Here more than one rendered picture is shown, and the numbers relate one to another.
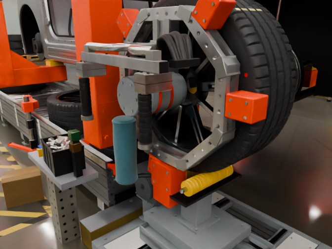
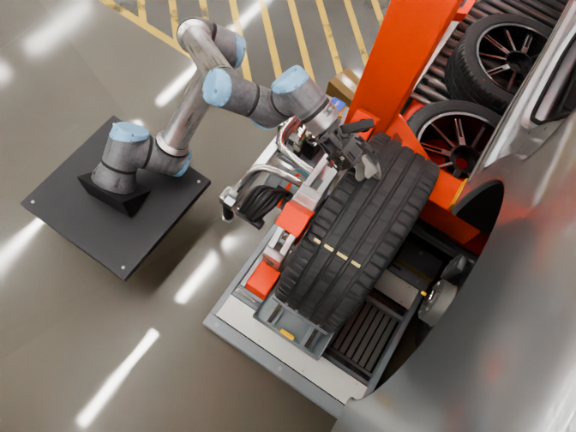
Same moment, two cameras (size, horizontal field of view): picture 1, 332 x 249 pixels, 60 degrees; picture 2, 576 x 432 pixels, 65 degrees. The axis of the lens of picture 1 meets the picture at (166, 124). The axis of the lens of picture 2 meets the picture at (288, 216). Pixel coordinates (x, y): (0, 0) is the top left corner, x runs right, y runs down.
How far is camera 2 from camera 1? 1.47 m
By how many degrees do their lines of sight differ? 61
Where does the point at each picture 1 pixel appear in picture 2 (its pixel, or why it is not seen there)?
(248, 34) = (294, 261)
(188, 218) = not seen: hidden behind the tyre
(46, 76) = not seen: outside the picture
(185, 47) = (253, 212)
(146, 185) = not seen: hidden behind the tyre
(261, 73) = (280, 285)
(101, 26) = (371, 89)
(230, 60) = (273, 253)
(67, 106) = (462, 59)
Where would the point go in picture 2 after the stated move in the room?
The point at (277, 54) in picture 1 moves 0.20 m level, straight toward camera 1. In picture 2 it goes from (315, 297) to (245, 289)
